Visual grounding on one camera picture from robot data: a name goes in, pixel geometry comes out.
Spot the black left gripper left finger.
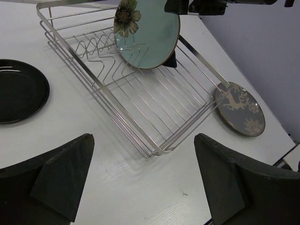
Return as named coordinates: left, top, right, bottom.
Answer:
left=0, top=134, right=95, bottom=225

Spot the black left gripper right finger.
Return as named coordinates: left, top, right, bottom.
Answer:
left=194, top=134, right=300, bottom=225

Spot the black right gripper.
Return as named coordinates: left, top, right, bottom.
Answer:
left=164, top=0, right=300, bottom=16

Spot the teal flower plate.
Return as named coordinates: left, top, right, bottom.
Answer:
left=113, top=0, right=180, bottom=69

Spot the grey deer plate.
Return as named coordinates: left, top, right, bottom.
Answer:
left=214, top=82, right=266, bottom=137

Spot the black round plate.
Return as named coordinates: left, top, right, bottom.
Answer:
left=0, top=59, right=50, bottom=124

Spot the steel wire dish rack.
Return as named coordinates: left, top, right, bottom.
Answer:
left=37, top=0, right=230, bottom=158

